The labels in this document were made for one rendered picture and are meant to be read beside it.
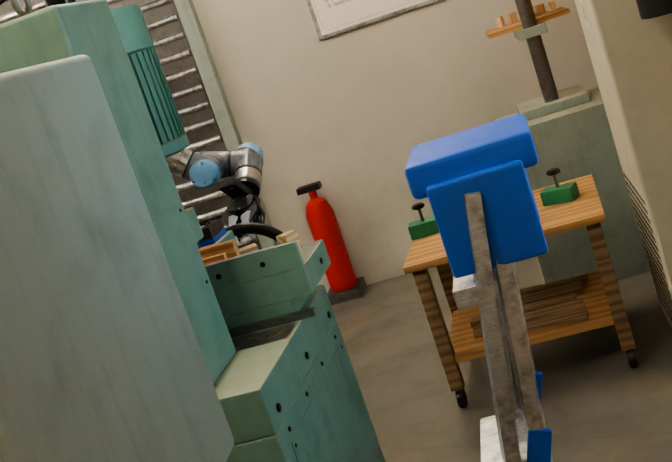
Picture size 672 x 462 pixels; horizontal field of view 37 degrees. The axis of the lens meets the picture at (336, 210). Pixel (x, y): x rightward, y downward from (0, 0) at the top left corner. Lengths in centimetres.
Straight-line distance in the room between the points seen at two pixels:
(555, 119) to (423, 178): 285
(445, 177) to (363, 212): 390
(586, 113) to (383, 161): 134
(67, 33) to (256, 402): 70
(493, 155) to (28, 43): 86
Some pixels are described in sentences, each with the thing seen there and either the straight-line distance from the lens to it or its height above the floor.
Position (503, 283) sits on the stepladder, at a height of 99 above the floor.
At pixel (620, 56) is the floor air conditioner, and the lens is 306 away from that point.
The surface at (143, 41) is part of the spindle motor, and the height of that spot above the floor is 143.
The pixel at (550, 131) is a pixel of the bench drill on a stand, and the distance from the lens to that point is 408.
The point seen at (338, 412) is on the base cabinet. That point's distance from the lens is 217.
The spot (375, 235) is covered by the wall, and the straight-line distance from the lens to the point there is 516.
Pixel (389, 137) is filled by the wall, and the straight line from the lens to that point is 505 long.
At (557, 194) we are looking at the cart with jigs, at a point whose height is 56.
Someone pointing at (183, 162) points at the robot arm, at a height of 112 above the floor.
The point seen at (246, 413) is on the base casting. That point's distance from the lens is 181.
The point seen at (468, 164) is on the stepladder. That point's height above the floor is 114.
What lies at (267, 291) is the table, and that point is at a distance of 211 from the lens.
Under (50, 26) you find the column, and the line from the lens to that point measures 176.
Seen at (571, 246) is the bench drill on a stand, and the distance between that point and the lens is 419.
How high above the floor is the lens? 137
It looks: 11 degrees down
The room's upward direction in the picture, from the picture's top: 19 degrees counter-clockwise
